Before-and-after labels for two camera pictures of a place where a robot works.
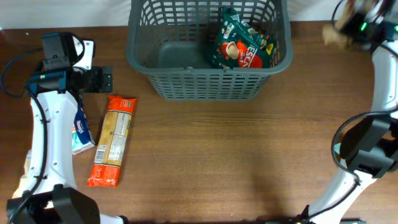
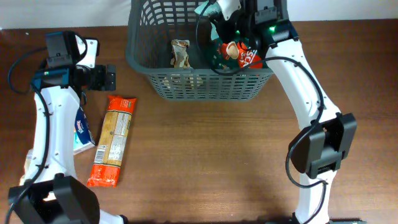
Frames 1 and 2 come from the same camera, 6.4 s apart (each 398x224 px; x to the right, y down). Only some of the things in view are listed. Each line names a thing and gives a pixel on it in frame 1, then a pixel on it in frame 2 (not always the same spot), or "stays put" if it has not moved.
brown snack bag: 333,36 to 180,58
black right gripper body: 347,22 to 222,28
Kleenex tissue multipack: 83,137 stays put
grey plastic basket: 173,42 stays put
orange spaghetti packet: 106,169 stays put
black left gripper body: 106,78 stays put
